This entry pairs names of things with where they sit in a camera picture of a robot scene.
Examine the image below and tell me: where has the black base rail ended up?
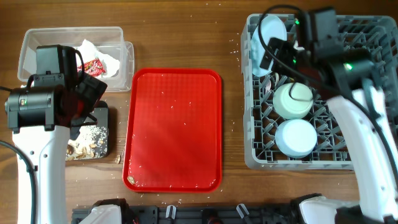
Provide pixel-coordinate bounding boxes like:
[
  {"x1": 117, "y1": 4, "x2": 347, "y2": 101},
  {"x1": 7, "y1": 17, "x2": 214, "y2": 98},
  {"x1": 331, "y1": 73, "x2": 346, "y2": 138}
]
[{"x1": 71, "y1": 202, "x2": 299, "y2": 224}]

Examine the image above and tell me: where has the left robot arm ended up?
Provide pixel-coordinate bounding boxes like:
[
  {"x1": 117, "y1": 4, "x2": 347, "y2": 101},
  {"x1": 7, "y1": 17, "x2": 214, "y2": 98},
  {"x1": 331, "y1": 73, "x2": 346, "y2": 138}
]
[{"x1": 1, "y1": 45, "x2": 107, "y2": 223}]

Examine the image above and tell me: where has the large light blue plate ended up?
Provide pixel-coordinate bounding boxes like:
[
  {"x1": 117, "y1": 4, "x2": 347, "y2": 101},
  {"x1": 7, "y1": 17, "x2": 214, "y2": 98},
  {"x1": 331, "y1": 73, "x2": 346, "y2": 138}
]
[{"x1": 251, "y1": 16, "x2": 287, "y2": 77}]

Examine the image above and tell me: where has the small light blue bowl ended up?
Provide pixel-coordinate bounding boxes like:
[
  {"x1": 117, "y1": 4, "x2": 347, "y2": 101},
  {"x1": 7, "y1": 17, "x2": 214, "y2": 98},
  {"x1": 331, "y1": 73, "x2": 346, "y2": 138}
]
[{"x1": 275, "y1": 119, "x2": 317, "y2": 158}]

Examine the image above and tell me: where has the red candy wrapper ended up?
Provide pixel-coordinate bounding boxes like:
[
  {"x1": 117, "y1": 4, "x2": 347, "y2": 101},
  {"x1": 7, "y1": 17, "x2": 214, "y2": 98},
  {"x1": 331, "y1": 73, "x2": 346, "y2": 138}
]
[{"x1": 84, "y1": 58, "x2": 106, "y2": 77}]

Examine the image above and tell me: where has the black tray bin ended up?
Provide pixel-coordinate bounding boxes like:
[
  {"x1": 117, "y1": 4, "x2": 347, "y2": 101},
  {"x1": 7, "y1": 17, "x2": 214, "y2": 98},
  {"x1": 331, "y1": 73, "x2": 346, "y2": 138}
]
[{"x1": 65, "y1": 101, "x2": 109, "y2": 161}]

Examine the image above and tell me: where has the green bowl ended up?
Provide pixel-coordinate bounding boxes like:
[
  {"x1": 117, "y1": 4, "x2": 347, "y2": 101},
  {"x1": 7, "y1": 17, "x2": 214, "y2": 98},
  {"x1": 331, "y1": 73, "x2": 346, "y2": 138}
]
[{"x1": 272, "y1": 83, "x2": 313, "y2": 119}]

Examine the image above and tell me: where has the red serving tray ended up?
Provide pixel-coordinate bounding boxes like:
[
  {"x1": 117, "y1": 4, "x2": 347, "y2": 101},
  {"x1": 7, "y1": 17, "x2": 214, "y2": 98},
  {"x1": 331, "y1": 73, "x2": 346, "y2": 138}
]
[{"x1": 122, "y1": 68, "x2": 223, "y2": 193}]

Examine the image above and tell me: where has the grey dishwasher rack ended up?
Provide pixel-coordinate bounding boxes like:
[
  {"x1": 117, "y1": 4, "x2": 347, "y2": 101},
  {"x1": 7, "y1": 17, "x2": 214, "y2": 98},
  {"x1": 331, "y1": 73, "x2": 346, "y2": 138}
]
[{"x1": 241, "y1": 14, "x2": 397, "y2": 170}]

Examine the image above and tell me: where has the white napkin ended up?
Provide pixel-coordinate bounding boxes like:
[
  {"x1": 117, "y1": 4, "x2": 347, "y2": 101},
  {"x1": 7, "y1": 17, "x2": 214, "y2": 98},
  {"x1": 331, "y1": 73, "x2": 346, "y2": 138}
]
[{"x1": 76, "y1": 39, "x2": 120, "y2": 78}]

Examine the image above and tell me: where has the food scraps and rice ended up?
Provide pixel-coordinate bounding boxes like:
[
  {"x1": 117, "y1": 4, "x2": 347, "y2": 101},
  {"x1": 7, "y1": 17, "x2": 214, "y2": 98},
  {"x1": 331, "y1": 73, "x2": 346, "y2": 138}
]
[{"x1": 65, "y1": 126, "x2": 108, "y2": 161}]

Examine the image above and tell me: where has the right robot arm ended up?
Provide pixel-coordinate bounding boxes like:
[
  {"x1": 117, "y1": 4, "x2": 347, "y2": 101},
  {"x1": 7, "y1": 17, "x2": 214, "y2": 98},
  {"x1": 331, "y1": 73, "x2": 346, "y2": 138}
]
[{"x1": 261, "y1": 7, "x2": 397, "y2": 223}]

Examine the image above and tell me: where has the clear plastic bin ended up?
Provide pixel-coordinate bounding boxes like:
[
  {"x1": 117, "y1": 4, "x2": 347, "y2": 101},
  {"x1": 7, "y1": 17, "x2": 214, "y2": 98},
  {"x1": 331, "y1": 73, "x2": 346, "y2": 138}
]
[{"x1": 17, "y1": 27, "x2": 134, "y2": 92}]

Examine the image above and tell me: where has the food crumb on table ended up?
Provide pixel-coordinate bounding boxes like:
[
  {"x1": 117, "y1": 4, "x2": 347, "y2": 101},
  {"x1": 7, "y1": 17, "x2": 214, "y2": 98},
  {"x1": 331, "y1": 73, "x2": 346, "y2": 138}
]
[{"x1": 115, "y1": 154, "x2": 121, "y2": 164}]

